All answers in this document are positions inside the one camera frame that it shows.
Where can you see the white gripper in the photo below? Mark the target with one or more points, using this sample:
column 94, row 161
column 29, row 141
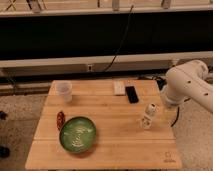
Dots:
column 148, row 116

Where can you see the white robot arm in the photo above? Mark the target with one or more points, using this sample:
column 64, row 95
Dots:
column 187, row 80

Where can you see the black phone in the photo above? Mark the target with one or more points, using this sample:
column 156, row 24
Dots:
column 131, row 94

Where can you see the white rectangular block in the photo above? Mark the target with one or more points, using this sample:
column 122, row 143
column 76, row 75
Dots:
column 119, row 88

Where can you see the green bowl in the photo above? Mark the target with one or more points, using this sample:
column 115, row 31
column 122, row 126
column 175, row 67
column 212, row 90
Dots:
column 78, row 134

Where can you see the red brown small object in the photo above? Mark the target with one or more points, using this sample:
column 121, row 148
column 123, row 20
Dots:
column 60, row 120

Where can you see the white wall socket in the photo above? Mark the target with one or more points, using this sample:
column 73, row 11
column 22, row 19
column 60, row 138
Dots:
column 90, row 68

